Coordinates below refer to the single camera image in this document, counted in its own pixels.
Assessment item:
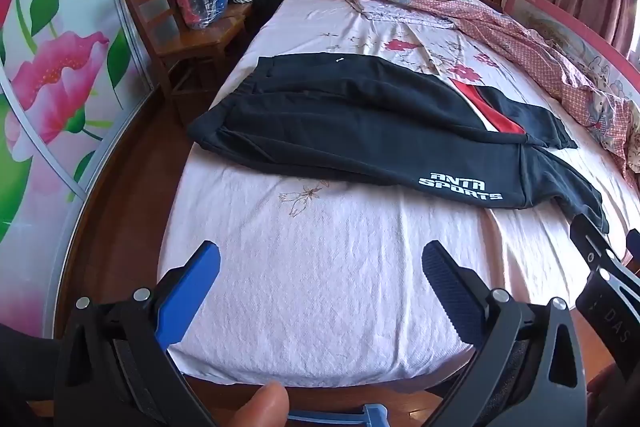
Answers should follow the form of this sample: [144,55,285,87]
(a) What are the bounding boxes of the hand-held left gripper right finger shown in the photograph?
[422,241,588,427]

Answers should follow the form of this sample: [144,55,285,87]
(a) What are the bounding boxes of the wooden chair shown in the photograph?
[119,0,253,122]

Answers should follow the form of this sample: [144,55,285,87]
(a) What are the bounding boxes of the black pants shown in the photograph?
[187,52,610,235]

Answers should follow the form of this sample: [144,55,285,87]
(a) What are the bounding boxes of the pink checkered quilt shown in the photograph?
[330,0,640,172]

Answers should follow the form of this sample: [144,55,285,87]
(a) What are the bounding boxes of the bed with pink floral sheet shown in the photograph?
[157,0,640,388]

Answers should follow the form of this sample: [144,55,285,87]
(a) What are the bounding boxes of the pink bed rail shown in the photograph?
[504,0,640,108]

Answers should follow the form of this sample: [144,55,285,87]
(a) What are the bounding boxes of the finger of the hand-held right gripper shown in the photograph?
[569,213,640,308]

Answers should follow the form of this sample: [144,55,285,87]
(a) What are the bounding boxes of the person's left hand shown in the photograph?
[235,382,290,427]

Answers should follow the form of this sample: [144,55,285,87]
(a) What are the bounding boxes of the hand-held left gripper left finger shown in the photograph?
[52,239,223,427]

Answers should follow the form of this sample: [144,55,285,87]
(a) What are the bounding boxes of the floral wardrobe door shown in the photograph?
[0,0,191,338]

